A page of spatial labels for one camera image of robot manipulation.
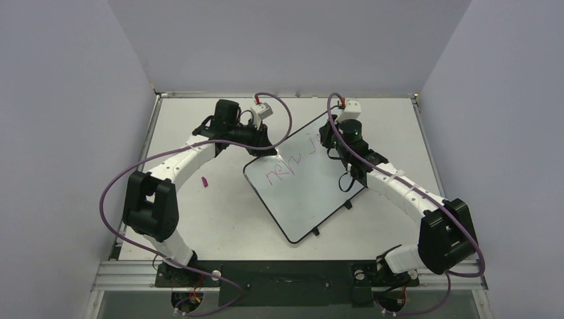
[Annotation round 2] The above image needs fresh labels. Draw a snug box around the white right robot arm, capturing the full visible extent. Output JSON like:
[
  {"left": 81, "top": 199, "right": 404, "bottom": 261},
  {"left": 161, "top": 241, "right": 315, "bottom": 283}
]
[{"left": 319, "top": 120, "right": 478, "bottom": 284}]

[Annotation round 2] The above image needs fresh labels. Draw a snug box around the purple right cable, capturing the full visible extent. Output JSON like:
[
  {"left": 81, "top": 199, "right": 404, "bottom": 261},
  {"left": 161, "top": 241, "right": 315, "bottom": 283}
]
[{"left": 326, "top": 92, "right": 486, "bottom": 318}]

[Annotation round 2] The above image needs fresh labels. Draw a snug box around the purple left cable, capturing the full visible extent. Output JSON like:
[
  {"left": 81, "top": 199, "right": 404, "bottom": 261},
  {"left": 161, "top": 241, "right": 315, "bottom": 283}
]
[{"left": 98, "top": 92, "right": 293, "bottom": 319}]

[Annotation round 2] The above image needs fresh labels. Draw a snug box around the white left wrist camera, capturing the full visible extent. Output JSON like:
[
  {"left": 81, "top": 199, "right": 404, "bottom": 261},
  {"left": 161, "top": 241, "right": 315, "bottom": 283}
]
[{"left": 250, "top": 102, "right": 273, "bottom": 125}]

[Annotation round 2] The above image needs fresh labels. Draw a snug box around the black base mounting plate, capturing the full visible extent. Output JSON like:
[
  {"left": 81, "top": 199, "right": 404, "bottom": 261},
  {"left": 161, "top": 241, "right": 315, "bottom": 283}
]
[{"left": 154, "top": 260, "right": 420, "bottom": 310}]

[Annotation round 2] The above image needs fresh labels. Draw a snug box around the black framed whiteboard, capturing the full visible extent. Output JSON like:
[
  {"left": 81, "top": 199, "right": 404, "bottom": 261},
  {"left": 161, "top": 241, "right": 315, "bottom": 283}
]
[{"left": 243, "top": 113, "right": 364, "bottom": 244}]

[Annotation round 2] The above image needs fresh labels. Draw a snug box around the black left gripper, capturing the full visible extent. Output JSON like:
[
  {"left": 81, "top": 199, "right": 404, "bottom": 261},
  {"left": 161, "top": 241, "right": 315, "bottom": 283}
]
[{"left": 228, "top": 119, "right": 277, "bottom": 158}]

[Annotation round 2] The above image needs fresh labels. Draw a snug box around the aluminium front rail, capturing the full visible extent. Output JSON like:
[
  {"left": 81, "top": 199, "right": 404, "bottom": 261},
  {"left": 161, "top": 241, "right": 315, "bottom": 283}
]
[{"left": 92, "top": 261, "right": 488, "bottom": 292}]

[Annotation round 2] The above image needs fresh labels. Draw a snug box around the purple cable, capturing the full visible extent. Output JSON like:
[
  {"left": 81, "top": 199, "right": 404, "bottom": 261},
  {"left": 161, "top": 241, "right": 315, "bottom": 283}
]
[
  {"left": 98, "top": 92, "right": 293, "bottom": 319},
  {"left": 326, "top": 92, "right": 486, "bottom": 318}
]

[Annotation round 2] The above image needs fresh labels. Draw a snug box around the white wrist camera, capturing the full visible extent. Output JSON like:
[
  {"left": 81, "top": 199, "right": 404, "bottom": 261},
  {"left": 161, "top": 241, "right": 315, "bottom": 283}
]
[
  {"left": 250, "top": 102, "right": 273, "bottom": 125},
  {"left": 337, "top": 100, "right": 362, "bottom": 122}
]

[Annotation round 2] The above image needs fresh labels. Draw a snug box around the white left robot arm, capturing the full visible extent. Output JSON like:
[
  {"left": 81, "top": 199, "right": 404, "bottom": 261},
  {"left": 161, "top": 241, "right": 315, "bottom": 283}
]
[{"left": 122, "top": 99, "right": 277, "bottom": 286}]

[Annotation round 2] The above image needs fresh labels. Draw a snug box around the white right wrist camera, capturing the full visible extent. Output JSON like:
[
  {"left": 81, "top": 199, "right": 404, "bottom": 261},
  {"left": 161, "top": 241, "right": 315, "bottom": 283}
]
[{"left": 337, "top": 100, "right": 362, "bottom": 122}]

